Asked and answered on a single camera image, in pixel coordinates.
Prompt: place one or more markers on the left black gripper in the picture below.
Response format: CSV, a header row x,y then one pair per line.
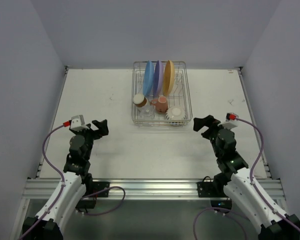
x,y
94,130

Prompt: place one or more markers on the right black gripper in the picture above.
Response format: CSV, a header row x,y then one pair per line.
x,y
208,129

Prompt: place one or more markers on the white brown mug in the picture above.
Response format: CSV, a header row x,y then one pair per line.
x,y
140,101

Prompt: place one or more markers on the purple plate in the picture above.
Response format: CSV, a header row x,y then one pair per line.
x,y
158,78

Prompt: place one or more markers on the yellow plate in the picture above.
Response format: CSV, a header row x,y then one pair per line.
x,y
168,78

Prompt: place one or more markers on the blue plate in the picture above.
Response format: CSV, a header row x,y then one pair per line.
x,y
148,78

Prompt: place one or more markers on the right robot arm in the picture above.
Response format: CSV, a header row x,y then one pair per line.
x,y
237,182

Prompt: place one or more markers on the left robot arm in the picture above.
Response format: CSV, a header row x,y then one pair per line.
x,y
75,181

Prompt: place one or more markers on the white blue striped bowl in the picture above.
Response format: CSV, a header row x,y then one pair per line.
x,y
175,113

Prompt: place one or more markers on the pink dotted mug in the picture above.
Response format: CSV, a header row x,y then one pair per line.
x,y
161,104

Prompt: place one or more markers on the clear glass cup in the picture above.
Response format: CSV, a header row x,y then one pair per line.
x,y
147,112

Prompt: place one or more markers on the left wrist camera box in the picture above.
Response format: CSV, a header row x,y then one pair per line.
x,y
77,123

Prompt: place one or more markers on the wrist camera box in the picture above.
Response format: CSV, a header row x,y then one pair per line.
x,y
77,123
231,121

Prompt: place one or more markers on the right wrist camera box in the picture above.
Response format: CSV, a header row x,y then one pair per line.
x,y
231,121

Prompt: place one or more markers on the wire dish rack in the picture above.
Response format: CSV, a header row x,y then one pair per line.
x,y
160,94

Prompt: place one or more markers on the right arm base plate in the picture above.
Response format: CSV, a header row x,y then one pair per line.
x,y
210,190

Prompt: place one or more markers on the aluminium mounting rail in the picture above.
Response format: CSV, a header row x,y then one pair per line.
x,y
135,189

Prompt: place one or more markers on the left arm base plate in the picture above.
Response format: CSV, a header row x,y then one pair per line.
x,y
90,202

